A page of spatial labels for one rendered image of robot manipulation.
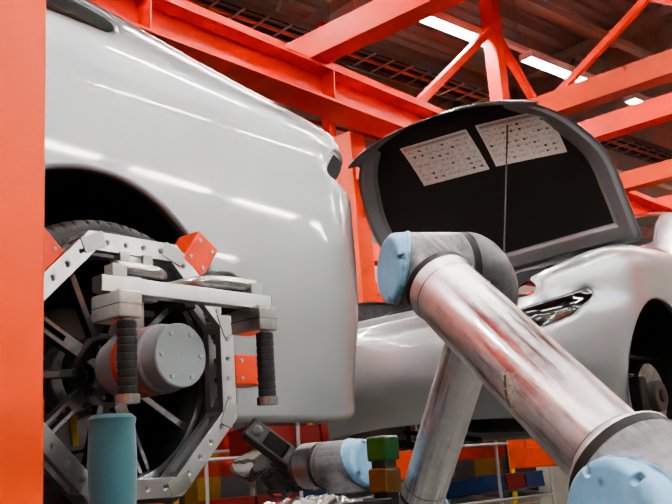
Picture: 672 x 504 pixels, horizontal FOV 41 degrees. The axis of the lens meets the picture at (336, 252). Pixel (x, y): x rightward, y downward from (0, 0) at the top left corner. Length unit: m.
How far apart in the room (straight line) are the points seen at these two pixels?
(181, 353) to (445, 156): 3.52
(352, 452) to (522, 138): 3.40
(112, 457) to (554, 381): 0.88
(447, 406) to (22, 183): 0.81
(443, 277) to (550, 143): 3.61
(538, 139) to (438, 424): 3.39
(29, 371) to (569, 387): 0.74
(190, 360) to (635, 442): 1.02
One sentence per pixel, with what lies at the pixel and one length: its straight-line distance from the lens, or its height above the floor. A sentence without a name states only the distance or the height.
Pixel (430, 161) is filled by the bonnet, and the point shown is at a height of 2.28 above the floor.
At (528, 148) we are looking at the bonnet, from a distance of 4.98.
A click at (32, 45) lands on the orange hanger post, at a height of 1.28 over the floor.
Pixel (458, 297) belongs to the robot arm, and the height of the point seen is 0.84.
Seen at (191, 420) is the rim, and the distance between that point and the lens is 2.11.
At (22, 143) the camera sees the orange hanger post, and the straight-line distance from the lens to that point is 1.43.
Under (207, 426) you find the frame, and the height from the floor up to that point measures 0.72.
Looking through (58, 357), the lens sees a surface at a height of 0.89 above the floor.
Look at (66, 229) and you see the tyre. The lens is 1.98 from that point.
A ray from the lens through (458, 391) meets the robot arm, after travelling 1.62.
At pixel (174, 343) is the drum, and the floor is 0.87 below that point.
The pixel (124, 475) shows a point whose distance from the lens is 1.73.
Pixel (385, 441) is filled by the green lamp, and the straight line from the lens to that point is 1.48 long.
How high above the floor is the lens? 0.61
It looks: 13 degrees up
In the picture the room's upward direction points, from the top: 4 degrees counter-clockwise
